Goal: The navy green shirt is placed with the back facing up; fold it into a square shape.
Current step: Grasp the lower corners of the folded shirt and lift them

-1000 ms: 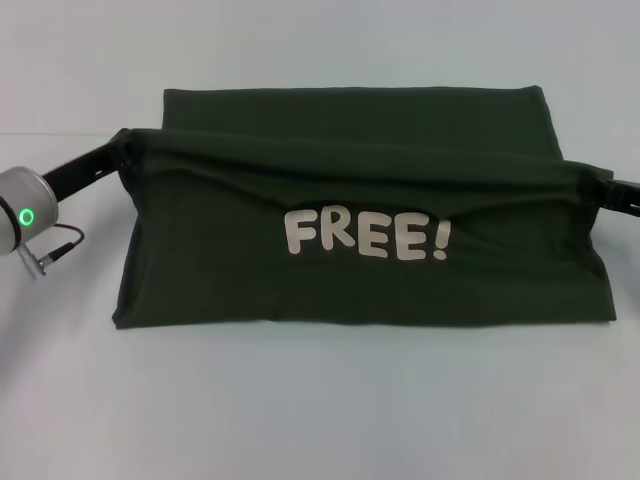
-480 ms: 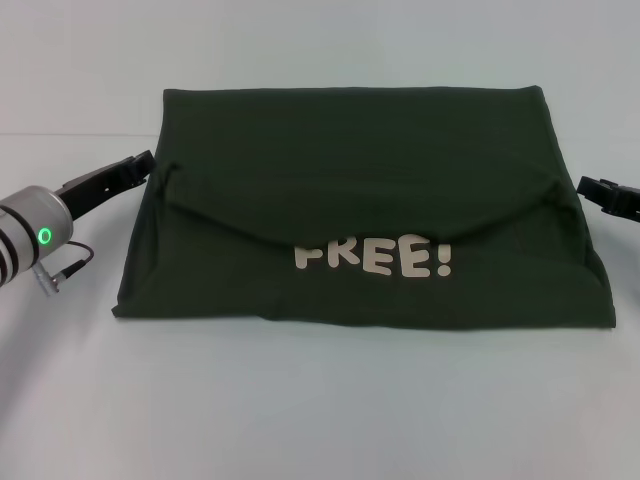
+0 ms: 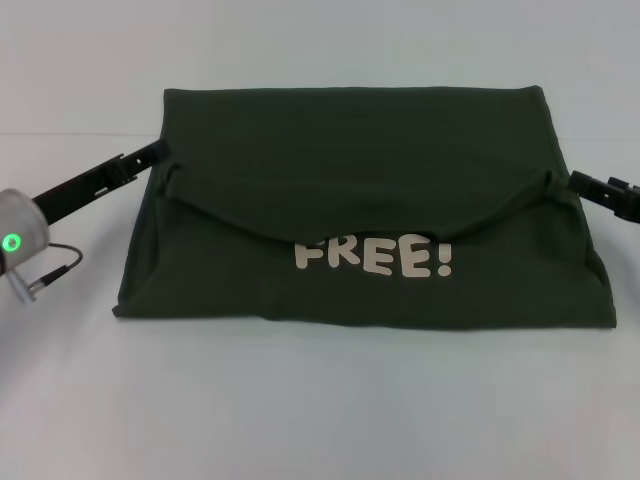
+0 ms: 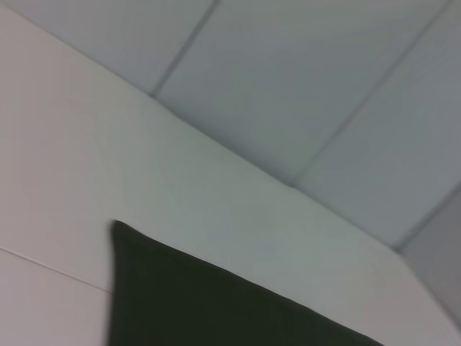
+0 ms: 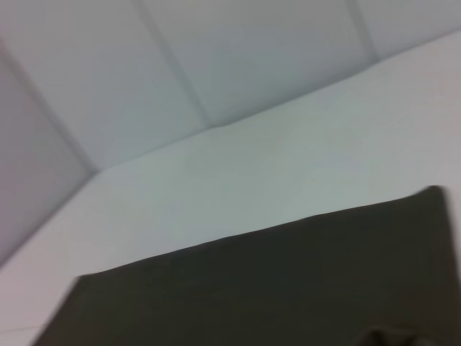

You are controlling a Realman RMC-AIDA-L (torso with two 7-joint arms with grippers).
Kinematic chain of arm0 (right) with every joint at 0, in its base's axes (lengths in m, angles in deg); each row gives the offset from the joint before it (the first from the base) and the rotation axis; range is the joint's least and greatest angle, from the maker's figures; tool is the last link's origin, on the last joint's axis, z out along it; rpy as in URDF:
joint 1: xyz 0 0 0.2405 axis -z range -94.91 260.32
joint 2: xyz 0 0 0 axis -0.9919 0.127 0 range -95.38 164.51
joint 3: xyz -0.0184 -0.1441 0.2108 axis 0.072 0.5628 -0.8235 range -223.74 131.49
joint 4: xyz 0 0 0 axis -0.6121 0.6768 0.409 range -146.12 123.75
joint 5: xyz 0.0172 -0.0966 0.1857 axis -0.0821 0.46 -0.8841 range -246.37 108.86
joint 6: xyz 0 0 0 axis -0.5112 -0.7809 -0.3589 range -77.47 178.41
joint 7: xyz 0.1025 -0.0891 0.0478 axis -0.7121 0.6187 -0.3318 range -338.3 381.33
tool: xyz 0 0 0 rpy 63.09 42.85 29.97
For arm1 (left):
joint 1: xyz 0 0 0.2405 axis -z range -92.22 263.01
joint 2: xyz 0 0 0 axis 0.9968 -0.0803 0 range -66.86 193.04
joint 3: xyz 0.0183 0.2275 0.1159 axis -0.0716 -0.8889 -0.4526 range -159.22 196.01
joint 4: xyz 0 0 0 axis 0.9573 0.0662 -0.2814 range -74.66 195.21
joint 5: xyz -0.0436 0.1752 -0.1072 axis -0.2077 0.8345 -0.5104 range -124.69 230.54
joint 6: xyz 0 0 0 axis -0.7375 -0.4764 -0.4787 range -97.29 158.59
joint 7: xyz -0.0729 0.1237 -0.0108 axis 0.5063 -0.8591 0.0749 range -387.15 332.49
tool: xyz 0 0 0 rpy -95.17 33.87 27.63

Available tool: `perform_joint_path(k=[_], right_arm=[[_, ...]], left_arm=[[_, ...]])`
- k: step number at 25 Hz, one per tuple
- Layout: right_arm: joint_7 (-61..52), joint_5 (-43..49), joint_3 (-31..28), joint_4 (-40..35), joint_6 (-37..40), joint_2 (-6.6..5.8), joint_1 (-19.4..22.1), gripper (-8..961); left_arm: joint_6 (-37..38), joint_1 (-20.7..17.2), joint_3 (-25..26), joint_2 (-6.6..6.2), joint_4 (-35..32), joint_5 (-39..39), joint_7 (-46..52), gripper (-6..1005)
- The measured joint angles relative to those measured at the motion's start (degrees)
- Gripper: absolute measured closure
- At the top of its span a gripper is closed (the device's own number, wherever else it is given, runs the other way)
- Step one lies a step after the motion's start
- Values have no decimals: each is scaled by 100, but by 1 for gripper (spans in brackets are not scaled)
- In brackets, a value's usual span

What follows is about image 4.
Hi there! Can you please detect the dark green t-shirt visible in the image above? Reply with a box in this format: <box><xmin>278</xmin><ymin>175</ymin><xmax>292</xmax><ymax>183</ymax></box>
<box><xmin>107</xmin><ymin>219</ymin><xmax>387</xmax><ymax>346</ymax></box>

